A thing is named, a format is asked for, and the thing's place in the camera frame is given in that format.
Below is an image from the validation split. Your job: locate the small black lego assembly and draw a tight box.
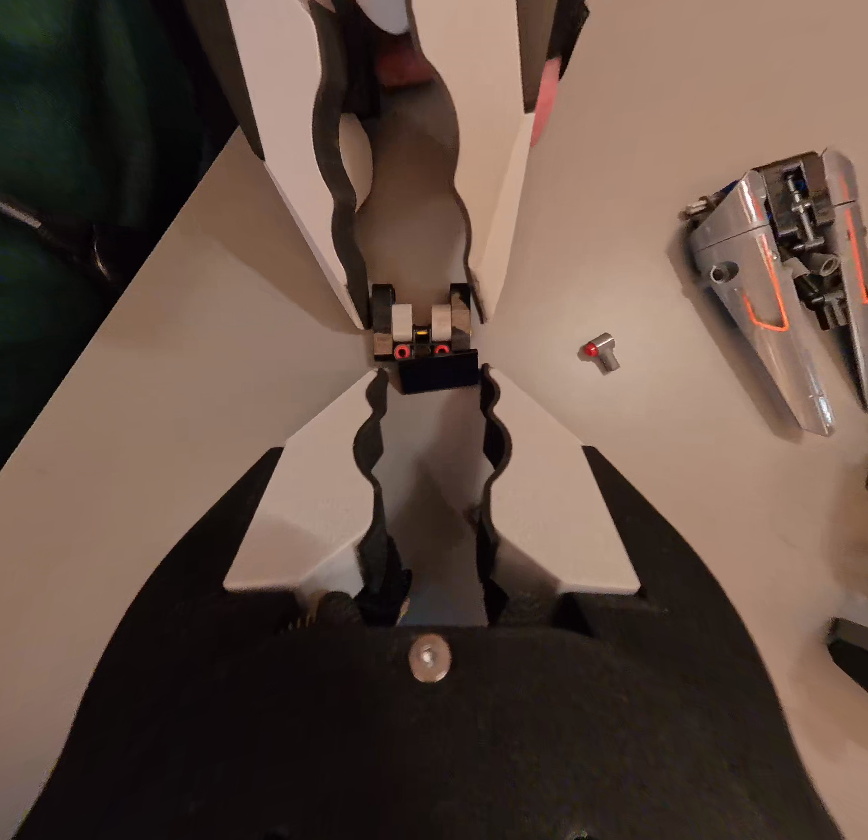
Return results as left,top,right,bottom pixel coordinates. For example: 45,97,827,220
369,283,481,395

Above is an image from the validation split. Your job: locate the person's left hand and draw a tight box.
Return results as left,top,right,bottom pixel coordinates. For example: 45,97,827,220
531,57,565,148

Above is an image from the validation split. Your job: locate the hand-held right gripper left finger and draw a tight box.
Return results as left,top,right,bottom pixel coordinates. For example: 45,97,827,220
222,368,391,597

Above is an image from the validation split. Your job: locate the grey pointed lego wing assembly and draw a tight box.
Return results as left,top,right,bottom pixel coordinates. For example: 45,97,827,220
681,150,868,437

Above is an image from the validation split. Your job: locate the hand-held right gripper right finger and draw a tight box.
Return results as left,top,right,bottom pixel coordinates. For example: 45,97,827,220
471,365,643,595

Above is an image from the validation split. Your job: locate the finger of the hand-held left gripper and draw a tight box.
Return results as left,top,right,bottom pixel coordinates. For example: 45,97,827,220
407,0,540,326
218,0,374,331

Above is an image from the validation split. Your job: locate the grey lego pin red tip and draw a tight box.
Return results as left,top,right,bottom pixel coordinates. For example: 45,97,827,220
580,333,621,375

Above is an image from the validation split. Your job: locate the black lanyard strap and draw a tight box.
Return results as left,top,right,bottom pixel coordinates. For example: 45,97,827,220
0,199,130,285

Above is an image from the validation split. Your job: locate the person's green shirt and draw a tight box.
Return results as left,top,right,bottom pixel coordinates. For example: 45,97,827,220
0,0,238,448

